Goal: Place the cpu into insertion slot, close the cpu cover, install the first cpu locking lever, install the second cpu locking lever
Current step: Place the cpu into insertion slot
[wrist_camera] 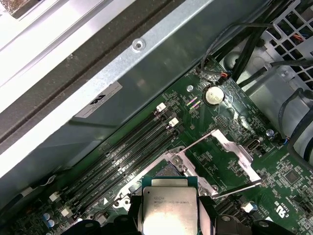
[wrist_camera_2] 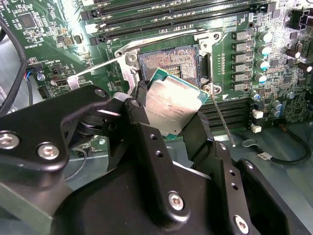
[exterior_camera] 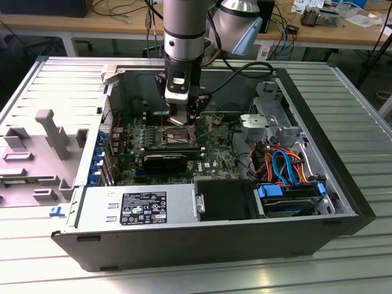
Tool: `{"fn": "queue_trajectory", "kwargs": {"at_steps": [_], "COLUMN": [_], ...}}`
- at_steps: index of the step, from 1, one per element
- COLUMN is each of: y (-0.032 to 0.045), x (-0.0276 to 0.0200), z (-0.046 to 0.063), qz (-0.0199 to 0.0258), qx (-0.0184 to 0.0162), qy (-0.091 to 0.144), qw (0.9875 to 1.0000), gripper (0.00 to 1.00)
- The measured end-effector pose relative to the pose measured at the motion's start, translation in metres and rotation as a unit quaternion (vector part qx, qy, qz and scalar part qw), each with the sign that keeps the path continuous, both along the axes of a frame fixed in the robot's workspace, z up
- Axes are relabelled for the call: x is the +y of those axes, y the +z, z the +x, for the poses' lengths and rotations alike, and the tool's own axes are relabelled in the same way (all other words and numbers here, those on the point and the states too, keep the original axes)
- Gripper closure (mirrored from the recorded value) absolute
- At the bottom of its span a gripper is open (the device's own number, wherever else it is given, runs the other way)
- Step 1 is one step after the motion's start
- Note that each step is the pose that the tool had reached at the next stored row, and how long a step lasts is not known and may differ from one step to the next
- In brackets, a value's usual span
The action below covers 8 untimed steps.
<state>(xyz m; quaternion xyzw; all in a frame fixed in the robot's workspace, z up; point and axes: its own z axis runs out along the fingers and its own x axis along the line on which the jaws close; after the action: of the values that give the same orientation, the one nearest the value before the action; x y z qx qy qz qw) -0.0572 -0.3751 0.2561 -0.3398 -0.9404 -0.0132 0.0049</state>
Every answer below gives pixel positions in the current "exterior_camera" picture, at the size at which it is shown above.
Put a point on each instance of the black silver PC case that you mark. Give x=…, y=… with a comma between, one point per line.
x=183, y=245

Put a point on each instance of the copper coil transformer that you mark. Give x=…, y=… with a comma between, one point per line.
x=309, y=16

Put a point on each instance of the hard disk in blue carrier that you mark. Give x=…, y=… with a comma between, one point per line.
x=269, y=193

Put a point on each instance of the metal locking lever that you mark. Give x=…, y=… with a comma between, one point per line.
x=180, y=141
x=161, y=119

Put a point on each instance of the RAM slot black clips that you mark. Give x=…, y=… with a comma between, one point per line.
x=153, y=114
x=153, y=119

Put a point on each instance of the black graphics card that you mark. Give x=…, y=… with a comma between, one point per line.
x=165, y=163

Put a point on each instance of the blue plastic clip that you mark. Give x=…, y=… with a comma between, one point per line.
x=56, y=211

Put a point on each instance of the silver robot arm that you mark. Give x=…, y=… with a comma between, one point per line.
x=183, y=30

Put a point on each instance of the silver metal drive cage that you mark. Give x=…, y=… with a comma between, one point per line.
x=263, y=122

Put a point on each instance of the grey desk device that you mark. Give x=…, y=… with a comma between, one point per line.
x=329, y=16

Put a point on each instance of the round coin battery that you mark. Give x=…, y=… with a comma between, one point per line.
x=218, y=119

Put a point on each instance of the small black device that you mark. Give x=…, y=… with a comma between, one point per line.
x=292, y=29

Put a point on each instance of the wooden workbench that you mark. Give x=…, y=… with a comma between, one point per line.
x=92, y=24

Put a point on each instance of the white camera black bracket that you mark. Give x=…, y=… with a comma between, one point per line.
x=176, y=95

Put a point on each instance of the black drive bay box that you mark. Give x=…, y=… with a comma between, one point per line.
x=226, y=199

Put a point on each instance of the tall black box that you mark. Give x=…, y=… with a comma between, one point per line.
x=266, y=15

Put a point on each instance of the black equipment case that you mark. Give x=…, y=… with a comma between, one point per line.
x=46, y=7

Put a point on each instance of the white papers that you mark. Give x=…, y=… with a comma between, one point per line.
x=363, y=18

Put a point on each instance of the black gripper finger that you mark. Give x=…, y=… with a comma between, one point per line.
x=199, y=105
x=159, y=84

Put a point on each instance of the green motherboard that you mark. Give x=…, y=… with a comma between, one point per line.
x=220, y=147

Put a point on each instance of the RAM stick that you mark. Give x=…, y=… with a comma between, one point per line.
x=13, y=182

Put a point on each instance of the silver power supply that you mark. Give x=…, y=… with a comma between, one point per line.
x=98, y=202

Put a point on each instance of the CPU socket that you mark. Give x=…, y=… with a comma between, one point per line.
x=176, y=136

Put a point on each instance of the grey parts rack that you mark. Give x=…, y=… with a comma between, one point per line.
x=46, y=171

